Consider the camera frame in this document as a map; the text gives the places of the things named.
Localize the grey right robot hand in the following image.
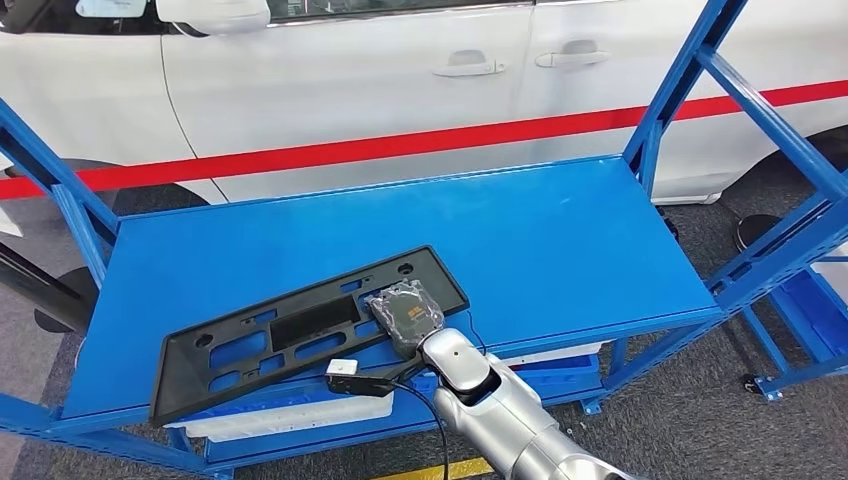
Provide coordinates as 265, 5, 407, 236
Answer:
364, 278, 446, 362

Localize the black plastic plate frame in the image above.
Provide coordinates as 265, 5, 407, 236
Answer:
148, 245, 472, 427

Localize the blue metal shelf rack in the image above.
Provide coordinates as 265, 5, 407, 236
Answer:
738, 245, 848, 403
0, 0, 848, 480

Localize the blue plastic bin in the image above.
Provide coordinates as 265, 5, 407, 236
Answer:
519, 354, 601, 393

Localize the red barrier belt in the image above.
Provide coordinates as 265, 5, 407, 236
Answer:
0, 79, 848, 201

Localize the white car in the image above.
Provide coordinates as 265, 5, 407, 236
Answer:
0, 0, 848, 207

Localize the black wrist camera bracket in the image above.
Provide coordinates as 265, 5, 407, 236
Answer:
324, 370, 425, 399

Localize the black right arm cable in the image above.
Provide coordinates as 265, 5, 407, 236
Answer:
390, 380, 452, 480

